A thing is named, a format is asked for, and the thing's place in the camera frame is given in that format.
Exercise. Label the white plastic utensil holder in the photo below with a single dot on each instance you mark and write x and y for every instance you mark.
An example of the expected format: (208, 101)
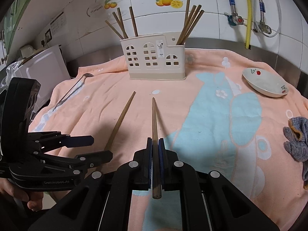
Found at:
(154, 72)

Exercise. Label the metal water valve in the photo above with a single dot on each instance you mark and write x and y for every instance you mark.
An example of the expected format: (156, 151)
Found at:
(264, 27)
(237, 19)

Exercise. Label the white kitchen appliance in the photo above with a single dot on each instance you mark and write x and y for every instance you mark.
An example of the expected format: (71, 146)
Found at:
(45, 72)

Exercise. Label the wall power socket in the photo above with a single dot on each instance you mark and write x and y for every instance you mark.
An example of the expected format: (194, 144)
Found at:
(48, 35)

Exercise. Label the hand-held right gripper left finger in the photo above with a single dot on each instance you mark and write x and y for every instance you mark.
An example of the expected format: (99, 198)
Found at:
(150, 163)

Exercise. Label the brown wooden chopstick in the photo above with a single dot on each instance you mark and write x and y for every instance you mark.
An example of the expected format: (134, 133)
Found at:
(118, 24)
(196, 19)
(194, 14)
(114, 30)
(155, 130)
(186, 16)
(133, 21)
(121, 120)
(121, 20)
(190, 15)

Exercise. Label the white floral bowl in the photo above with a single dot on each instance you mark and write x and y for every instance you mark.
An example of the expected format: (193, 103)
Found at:
(262, 84)

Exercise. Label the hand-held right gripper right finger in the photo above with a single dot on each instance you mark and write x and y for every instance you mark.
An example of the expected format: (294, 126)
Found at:
(161, 163)

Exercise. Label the clear plastic bag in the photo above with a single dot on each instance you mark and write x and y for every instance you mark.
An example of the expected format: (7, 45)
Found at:
(12, 69)

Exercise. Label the pink printed towel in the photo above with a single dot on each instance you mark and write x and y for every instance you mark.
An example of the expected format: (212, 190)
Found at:
(211, 125)

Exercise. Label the person's left hand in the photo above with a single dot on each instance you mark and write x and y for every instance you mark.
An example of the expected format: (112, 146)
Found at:
(21, 197)

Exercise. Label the white label sticker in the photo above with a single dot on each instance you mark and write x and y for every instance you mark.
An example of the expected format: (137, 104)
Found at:
(58, 22)

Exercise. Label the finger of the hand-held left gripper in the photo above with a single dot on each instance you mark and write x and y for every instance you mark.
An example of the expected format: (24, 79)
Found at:
(96, 157)
(81, 140)

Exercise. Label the long metal spoon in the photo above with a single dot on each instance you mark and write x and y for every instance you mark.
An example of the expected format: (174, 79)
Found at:
(72, 90)

